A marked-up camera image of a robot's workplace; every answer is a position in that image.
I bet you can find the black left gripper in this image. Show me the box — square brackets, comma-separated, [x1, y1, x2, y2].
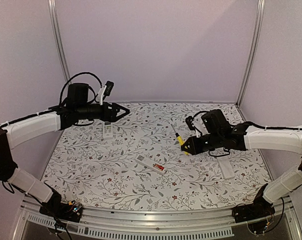
[77, 101, 130, 123]

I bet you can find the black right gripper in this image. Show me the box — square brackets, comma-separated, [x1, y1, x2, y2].
[181, 132, 223, 156]

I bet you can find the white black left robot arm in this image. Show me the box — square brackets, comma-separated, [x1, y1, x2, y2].
[0, 71, 130, 217]

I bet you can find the yellow handled screwdriver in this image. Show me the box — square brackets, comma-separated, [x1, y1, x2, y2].
[170, 124, 184, 146]

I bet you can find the white remote control with batteries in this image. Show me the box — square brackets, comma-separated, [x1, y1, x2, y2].
[135, 155, 167, 174]

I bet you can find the right aluminium frame post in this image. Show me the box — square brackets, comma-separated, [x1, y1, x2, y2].
[236, 0, 266, 108]

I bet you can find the floral patterned table mat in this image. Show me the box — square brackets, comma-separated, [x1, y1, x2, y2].
[42, 103, 271, 211]

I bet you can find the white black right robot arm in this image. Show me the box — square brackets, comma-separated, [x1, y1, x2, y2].
[181, 109, 302, 218]

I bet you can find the white air conditioner remote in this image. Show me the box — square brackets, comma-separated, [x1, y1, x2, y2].
[102, 121, 113, 140]

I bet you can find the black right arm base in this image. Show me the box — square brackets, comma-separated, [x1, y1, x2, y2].
[232, 200, 275, 223]

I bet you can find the red black battery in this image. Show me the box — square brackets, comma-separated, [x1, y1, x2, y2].
[153, 163, 166, 172]

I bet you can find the left aluminium frame post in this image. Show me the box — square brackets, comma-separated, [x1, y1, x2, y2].
[47, 0, 78, 107]

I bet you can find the aluminium frame post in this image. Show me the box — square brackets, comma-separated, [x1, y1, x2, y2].
[47, 0, 78, 107]
[236, 0, 266, 108]

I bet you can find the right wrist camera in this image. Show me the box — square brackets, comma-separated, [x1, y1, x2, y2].
[185, 116, 202, 138]

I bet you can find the aluminium front rail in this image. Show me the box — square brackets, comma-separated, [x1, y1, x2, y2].
[12, 196, 302, 240]

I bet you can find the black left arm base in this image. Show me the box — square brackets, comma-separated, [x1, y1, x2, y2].
[39, 198, 83, 223]

